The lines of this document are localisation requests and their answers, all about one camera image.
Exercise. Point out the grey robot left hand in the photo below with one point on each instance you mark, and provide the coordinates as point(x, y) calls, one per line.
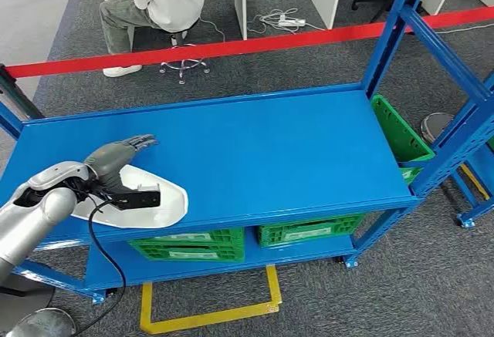
point(108, 163)

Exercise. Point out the white curved plastic part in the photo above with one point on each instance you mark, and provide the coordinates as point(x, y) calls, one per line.
point(170, 207)

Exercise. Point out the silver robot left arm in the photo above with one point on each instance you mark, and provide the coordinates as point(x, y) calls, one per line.
point(38, 212)

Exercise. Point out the chrome base stool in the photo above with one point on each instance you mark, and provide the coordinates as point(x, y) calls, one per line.
point(184, 63)

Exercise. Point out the red barrier tape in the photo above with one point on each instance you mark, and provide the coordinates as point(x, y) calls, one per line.
point(247, 46)

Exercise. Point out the white power strip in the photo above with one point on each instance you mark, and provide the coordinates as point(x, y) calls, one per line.
point(291, 21)

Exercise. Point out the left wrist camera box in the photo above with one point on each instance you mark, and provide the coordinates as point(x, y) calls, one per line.
point(139, 199)

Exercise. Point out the dark barrier post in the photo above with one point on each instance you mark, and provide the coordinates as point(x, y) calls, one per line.
point(19, 97)

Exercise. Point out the chrome round post base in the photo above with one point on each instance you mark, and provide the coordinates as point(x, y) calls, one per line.
point(42, 324)
point(434, 125)

